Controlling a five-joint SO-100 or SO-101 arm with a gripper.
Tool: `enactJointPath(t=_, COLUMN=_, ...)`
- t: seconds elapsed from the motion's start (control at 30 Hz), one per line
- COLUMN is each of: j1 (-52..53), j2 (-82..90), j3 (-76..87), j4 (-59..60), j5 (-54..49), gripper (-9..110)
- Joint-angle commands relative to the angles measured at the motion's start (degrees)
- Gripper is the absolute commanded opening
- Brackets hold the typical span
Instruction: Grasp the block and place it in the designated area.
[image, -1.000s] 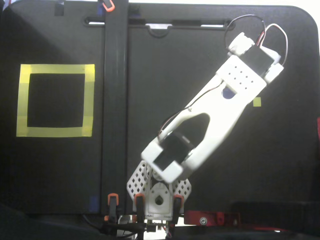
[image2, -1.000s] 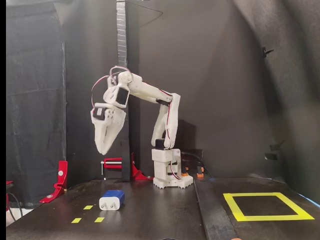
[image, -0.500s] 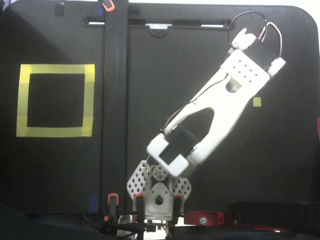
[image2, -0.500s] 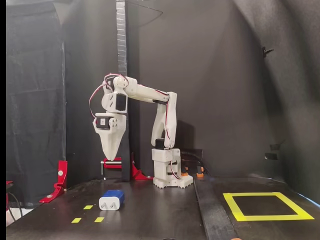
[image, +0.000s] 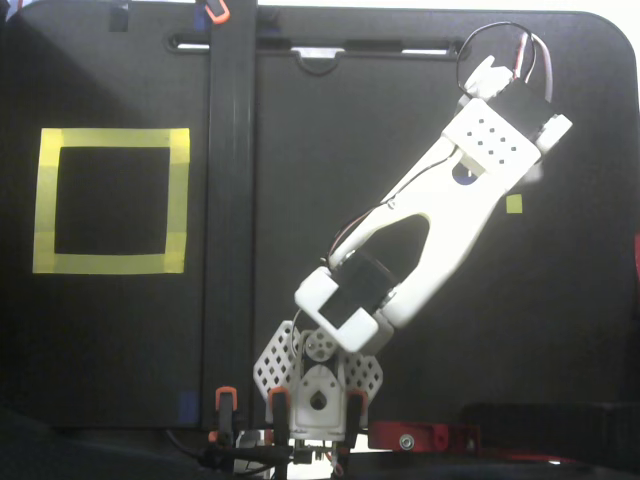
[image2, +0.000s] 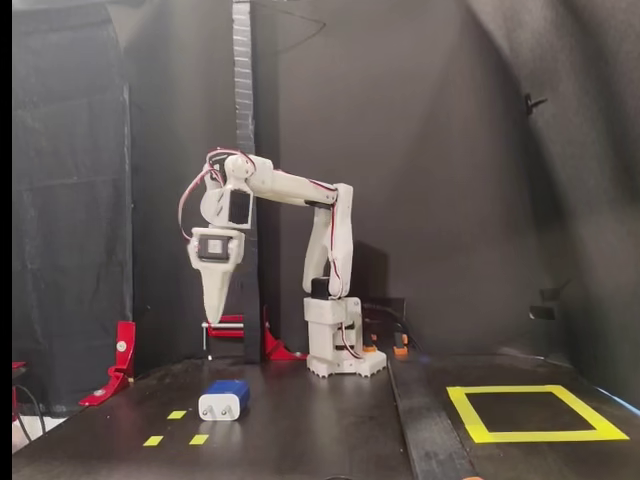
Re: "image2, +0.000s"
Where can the black binder clip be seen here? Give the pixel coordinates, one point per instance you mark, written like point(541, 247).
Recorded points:
point(530, 105)
point(542, 311)

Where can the long black flat bar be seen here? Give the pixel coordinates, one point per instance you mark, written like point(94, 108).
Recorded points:
point(430, 440)

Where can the orange black spring clamp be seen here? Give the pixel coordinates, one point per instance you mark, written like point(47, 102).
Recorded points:
point(400, 350)
point(370, 350)

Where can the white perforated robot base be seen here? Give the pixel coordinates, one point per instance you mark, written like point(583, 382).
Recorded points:
point(325, 320)

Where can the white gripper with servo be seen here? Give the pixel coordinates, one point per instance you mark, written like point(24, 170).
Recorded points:
point(216, 265)

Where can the blue USB wall charger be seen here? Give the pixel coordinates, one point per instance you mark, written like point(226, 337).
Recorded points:
point(225, 407)

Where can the black backdrop cloth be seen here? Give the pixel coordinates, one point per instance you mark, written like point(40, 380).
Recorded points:
point(425, 150)

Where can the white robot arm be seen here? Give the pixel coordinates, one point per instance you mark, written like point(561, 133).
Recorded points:
point(290, 185)

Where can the small yellow tape marker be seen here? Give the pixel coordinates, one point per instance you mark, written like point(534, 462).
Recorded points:
point(198, 439)
point(176, 414)
point(153, 440)

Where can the yellow tape square frame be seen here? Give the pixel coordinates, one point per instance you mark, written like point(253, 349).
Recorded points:
point(540, 436)

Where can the grey tape strip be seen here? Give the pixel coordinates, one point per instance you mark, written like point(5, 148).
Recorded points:
point(243, 75)

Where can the red metal bracket clamp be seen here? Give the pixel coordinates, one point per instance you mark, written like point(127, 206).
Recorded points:
point(277, 347)

